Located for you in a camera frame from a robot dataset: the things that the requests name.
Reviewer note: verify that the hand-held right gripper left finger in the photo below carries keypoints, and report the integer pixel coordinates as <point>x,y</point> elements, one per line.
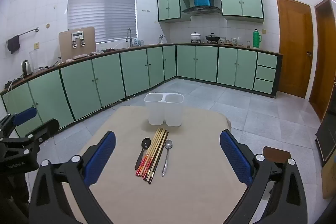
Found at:
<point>101,158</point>

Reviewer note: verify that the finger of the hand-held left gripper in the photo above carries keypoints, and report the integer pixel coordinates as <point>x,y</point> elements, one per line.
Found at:
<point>25,115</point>
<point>46,128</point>

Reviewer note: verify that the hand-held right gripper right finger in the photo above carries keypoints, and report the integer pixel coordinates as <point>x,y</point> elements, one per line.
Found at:
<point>233,158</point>

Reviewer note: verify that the black plastic spoon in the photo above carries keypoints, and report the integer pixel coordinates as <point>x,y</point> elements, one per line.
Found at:
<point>146,143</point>

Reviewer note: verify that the black chopstick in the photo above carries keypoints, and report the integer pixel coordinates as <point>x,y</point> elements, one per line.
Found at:
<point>160,150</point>

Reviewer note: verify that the metal spoon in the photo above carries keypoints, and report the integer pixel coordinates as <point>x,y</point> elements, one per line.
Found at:
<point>168,144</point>

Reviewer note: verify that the white two-compartment utensil holder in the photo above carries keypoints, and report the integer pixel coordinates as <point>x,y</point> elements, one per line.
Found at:
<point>157,111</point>

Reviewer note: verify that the brown wooden stool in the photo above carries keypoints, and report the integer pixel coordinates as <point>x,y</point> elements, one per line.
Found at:
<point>275,153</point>

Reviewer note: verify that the steel electric kettle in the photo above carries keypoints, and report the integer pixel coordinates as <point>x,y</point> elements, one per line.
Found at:
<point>26,67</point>

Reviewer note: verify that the green base cabinets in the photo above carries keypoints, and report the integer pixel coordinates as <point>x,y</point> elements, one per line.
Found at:
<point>78,87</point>

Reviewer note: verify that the clear plastic jug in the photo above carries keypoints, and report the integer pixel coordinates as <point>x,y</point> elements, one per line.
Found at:
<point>38,60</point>

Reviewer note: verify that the dark hanging towel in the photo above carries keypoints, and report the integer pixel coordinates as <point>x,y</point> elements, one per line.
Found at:
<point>13,45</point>

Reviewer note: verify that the cardboard panel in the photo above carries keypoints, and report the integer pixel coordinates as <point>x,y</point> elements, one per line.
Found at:
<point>64,45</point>

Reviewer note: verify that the white water dispenser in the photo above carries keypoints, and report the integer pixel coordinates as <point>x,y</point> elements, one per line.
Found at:
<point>78,37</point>

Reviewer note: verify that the black cabinet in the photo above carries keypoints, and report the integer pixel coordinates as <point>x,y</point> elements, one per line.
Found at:
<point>326,137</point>

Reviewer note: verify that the cardboard box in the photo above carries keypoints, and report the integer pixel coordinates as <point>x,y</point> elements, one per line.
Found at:
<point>329,182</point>

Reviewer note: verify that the cluster of seasoning jars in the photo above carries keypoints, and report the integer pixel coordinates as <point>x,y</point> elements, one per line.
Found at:
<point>233,42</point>

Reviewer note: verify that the green thermos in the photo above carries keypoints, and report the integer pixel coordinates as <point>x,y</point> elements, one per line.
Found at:
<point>256,40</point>

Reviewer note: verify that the black wok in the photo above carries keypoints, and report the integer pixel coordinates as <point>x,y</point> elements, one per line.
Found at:
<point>212,37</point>

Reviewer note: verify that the chrome kitchen faucet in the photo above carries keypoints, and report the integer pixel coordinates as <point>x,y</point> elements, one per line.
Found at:
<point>130,37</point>

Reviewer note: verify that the brown wooden door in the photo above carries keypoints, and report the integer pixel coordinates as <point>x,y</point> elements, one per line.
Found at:
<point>294,48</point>
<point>325,61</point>

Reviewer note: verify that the white lidded pot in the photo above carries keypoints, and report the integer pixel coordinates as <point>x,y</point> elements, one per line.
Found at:
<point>195,36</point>

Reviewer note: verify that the white window blind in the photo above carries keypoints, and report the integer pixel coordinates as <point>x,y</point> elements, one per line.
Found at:
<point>102,8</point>

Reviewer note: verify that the range hood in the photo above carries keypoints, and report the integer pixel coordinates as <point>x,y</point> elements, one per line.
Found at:
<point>202,10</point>

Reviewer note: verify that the yellowed wall socket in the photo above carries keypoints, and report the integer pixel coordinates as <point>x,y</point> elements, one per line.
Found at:
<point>36,45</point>

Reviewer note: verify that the metal towel rail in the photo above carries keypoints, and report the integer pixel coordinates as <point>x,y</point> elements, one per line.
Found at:
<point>29,32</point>

